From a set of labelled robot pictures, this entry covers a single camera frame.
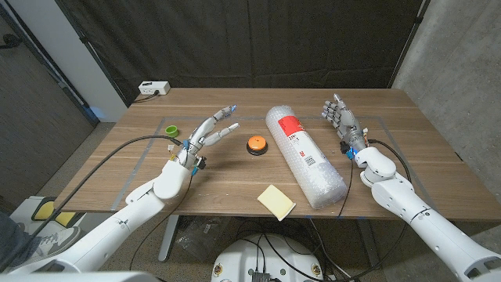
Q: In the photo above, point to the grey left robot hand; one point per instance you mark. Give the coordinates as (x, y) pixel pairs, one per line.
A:
(195, 143)

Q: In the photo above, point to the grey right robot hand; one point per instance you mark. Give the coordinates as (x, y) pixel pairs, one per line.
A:
(348, 125)

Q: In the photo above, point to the orange push button black base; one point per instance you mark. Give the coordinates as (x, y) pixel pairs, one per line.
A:
(257, 143)

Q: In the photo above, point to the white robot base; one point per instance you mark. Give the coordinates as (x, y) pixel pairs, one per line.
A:
(242, 254)

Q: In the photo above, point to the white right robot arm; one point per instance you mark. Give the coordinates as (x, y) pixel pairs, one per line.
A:
(411, 207)

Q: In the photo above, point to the small green cup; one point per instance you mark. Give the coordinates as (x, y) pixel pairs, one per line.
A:
(171, 131)

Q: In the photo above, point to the bubble wrap roll red label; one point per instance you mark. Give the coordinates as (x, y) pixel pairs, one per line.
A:
(309, 164)

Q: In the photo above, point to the yellow sticky note pad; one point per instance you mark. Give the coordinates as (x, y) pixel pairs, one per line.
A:
(276, 201)

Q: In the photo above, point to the grey tape outline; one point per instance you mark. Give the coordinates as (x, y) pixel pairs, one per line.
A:
(139, 164)

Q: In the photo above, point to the white power strip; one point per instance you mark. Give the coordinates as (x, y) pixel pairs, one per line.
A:
(153, 87)

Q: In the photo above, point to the clear plastic bag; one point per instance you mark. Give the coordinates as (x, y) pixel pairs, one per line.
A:
(199, 237)

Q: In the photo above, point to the grey table leg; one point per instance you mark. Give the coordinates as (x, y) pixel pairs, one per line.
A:
(169, 239)

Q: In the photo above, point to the black backdrop curtain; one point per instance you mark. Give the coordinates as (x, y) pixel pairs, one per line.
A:
(250, 43)

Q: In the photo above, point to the dark table leg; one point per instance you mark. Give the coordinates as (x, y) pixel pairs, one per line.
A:
(368, 243)

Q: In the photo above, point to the yellow black floor pad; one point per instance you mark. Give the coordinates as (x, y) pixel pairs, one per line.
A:
(45, 209)

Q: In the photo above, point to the grey white sneaker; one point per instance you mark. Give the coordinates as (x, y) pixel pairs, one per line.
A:
(58, 239)

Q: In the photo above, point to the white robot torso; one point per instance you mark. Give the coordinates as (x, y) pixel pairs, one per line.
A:
(78, 277)

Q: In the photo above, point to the black backdrop frame pole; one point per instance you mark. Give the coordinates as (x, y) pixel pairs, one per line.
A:
(409, 39)
(92, 53)

